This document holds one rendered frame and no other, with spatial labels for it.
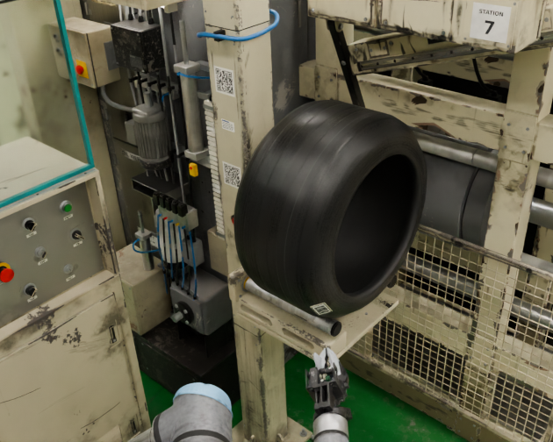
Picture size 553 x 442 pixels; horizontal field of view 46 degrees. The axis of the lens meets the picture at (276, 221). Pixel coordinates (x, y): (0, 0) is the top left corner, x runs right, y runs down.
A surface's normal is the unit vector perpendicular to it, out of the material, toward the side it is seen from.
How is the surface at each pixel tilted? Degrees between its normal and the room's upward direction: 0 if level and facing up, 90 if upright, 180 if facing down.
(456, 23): 90
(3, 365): 90
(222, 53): 90
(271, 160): 43
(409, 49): 90
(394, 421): 0
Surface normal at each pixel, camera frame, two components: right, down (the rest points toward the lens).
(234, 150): -0.66, 0.41
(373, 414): -0.04, -0.85
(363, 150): 0.35, -0.31
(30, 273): 0.75, 0.33
